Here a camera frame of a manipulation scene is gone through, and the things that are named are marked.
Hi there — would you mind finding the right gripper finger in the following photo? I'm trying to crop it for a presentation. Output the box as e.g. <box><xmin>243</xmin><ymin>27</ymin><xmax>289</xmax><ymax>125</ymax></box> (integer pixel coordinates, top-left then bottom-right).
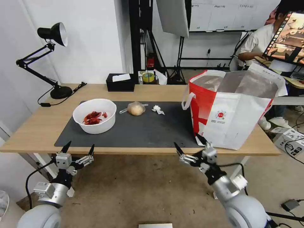
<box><xmin>174</xmin><ymin>142</ymin><xmax>200</xmax><ymax>166</ymax></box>
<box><xmin>195</xmin><ymin>133</ymin><xmax>212</xmax><ymax>149</ymax></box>

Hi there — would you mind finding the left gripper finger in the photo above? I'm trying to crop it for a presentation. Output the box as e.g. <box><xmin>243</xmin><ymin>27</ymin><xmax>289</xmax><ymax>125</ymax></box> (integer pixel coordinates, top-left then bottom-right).
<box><xmin>59</xmin><ymin>141</ymin><xmax>72</xmax><ymax>155</ymax></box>
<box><xmin>73</xmin><ymin>144</ymin><xmax>95</xmax><ymax>169</ymax></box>

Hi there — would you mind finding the white and red takeout bag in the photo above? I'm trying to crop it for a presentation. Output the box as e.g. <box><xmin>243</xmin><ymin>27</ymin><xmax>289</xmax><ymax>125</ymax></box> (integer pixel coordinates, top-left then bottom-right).
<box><xmin>181</xmin><ymin>62</ymin><xmax>287</xmax><ymax>150</ymax></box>

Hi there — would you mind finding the bun in clear plastic bag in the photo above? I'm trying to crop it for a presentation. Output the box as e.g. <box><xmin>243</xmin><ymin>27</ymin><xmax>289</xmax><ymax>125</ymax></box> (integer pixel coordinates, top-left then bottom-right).
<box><xmin>119</xmin><ymin>101</ymin><xmax>149</xmax><ymax>116</ymax></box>

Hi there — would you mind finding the white plastic bag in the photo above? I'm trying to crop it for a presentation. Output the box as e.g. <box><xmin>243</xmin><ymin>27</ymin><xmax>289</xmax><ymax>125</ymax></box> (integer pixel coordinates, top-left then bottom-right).
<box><xmin>153</xmin><ymin>69</ymin><xmax>168</xmax><ymax>85</ymax></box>

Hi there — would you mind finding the white round bowl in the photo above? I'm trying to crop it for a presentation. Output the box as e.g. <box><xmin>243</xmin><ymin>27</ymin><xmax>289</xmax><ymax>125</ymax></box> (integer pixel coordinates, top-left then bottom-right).
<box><xmin>73</xmin><ymin>98</ymin><xmax>117</xmax><ymax>135</ymax></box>

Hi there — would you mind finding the wooden table with white legs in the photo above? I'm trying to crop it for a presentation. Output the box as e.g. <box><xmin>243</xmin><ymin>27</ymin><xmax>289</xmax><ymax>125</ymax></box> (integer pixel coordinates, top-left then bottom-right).
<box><xmin>0</xmin><ymin>83</ymin><xmax>282</xmax><ymax>183</ymax></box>

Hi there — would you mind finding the dark grey table mat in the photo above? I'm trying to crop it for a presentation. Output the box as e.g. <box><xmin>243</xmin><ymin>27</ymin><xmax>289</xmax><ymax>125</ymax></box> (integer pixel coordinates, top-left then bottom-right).
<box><xmin>54</xmin><ymin>101</ymin><xmax>205</xmax><ymax>148</ymax></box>

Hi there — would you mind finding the crumpled white tissue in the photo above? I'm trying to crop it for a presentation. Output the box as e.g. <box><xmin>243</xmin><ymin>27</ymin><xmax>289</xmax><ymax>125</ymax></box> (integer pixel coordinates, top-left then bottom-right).
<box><xmin>152</xmin><ymin>105</ymin><xmax>166</xmax><ymax>116</ymax></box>

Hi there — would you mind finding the black desk lamp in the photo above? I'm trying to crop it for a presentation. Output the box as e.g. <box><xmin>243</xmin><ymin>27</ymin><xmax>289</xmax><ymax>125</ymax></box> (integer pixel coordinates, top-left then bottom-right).
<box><xmin>16</xmin><ymin>22</ymin><xmax>73</xmax><ymax>100</ymax></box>

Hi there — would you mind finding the white round floor object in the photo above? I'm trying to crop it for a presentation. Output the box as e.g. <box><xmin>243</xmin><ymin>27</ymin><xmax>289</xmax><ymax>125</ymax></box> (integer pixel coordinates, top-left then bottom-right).
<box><xmin>0</xmin><ymin>190</ymin><xmax>10</xmax><ymax>218</ymax></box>

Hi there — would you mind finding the black tripod stand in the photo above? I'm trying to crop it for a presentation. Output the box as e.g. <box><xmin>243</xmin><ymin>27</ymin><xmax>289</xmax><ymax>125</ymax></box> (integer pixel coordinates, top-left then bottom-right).
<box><xmin>166</xmin><ymin>35</ymin><xmax>188</xmax><ymax>85</ymax></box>

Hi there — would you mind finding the white robot front shell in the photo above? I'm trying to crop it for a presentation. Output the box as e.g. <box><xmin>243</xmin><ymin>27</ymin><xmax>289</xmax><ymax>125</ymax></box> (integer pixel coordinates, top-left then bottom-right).
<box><xmin>138</xmin><ymin>223</ymin><xmax>173</xmax><ymax>228</ymax></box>

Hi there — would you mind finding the black tissue box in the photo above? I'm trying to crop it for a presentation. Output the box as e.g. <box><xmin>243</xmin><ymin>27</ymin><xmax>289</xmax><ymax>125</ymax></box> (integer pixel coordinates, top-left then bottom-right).
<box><xmin>106</xmin><ymin>73</ymin><xmax>135</xmax><ymax>92</ymax></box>

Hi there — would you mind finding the yellow green tape roll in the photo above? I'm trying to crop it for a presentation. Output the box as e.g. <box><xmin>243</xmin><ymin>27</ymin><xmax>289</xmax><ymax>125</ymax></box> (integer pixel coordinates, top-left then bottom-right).
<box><xmin>142</xmin><ymin>72</ymin><xmax>155</xmax><ymax>84</ymax></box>

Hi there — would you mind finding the printed cardboard box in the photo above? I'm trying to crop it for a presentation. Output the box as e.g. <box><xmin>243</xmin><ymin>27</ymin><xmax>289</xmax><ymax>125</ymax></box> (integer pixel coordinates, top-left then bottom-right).
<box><xmin>273</xmin><ymin>127</ymin><xmax>304</xmax><ymax>158</ymax></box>

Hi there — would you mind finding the grey power adapter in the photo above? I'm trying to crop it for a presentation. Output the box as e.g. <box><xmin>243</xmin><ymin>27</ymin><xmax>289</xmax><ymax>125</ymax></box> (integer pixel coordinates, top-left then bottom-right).
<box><xmin>281</xmin><ymin>199</ymin><xmax>301</xmax><ymax>211</ymax></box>

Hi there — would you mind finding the white tissue sheet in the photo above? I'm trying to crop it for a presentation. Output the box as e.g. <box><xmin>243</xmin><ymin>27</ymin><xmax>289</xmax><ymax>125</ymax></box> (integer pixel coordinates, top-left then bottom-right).
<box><xmin>112</xmin><ymin>74</ymin><xmax>131</xmax><ymax>83</ymax></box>

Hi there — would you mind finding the light wooden desk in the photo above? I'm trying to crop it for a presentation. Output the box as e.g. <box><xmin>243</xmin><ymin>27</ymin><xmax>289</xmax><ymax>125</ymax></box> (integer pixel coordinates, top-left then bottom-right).
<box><xmin>284</xmin><ymin>75</ymin><xmax>304</xmax><ymax>90</ymax></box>

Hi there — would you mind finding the person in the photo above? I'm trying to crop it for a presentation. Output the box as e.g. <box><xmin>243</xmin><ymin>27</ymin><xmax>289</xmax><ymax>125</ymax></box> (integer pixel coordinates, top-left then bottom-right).
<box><xmin>237</xmin><ymin>0</ymin><xmax>304</xmax><ymax>130</ymax></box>

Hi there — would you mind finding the grey softbox reflector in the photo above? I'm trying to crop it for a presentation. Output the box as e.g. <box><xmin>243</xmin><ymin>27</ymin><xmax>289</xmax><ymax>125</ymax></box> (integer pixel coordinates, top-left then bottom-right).
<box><xmin>155</xmin><ymin>0</ymin><xmax>190</xmax><ymax>38</ymax></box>

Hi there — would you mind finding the tilted computer monitor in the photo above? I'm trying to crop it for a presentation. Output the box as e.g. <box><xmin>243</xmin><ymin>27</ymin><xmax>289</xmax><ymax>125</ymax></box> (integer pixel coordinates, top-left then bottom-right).
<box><xmin>262</xmin><ymin>10</ymin><xmax>304</xmax><ymax>65</ymax></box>

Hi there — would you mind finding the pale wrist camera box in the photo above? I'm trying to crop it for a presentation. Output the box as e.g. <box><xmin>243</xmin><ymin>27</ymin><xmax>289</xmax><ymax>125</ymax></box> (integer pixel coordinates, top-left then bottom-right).
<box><xmin>202</xmin><ymin>142</ymin><xmax>218</xmax><ymax>165</ymax></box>
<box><xmin>56</xmin><ymin>153</ymin><xmax>73</xmax><ymax>167</ymax></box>

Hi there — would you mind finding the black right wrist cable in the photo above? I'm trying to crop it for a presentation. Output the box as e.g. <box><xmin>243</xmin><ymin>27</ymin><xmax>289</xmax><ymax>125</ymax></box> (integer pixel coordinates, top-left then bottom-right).
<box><xmin>222</xmin><ymin>162</ymin><xmax>249</xmax><ymax>197</ymax></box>

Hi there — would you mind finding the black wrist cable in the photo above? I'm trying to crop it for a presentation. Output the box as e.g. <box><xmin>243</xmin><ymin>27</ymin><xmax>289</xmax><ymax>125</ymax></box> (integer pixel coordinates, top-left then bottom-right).
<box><xmin>222</xmin><ymin>162</ymin><xmax>249</xmax><ymax>197</ymax></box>
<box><xmin>25</xmin><ymin>161</ymin><xmax>57</xmax><ymax>210</ymax></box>

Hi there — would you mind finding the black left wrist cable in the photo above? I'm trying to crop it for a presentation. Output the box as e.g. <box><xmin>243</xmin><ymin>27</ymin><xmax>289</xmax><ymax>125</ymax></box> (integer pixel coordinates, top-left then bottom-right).
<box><xmin>25</xmin><ymin>161</ymin><xmax>57</xmax><ymax>210</ymax></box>

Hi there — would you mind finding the black lamp cable with switch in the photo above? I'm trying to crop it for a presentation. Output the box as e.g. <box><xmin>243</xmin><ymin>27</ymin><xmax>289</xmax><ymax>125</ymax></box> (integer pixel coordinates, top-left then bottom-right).
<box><xmin>37</xmin><ymin>81</ymin><xmax>87</xmax><ymax>108</ymax></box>

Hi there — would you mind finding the black metal frame post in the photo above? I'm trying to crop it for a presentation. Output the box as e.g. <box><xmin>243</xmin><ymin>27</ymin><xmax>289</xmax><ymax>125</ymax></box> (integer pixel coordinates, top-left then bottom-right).
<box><xmin>129</xmin><ymin>0</ymin><xmax>153</xmax><ymax>85</ymax></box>

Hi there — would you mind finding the white wall board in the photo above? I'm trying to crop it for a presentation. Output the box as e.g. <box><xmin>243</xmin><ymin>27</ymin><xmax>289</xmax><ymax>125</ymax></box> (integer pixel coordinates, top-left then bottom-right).
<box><xmin>190</xmin><ymin>0</ymin><xmax>281</xmax><ymax>33</ymax></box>

